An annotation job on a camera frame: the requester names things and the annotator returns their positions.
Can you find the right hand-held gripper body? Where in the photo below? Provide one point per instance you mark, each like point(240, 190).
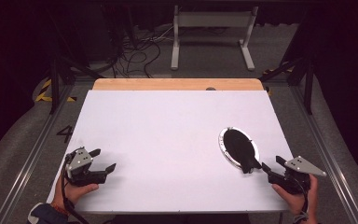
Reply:
point(301, 166)

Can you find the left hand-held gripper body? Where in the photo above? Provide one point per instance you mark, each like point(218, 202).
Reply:
point(79, 161)

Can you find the person's left hand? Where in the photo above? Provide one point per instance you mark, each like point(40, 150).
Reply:
point(73, 193)

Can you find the person's right hand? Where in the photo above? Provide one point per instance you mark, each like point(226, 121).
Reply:
point(301, 202)

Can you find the orange wristband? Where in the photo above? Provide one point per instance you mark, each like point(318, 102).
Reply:
point(61, 210)

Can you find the white board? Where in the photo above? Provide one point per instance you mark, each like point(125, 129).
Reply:
point(155, 137)

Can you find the yellow and black floor tape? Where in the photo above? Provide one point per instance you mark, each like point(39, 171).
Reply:
point(45, 93)

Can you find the black metal stand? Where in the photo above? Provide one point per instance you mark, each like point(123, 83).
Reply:
point(308, 87)
point(54, 84)

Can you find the dark round table grommet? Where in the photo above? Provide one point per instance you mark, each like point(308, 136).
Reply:
point(210, 89)

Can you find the white metal stand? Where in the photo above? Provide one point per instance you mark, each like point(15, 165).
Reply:
point(213, 19)

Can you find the aluminium floor rail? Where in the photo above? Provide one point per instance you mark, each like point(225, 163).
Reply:
point(34, 152)
point(326, 149)

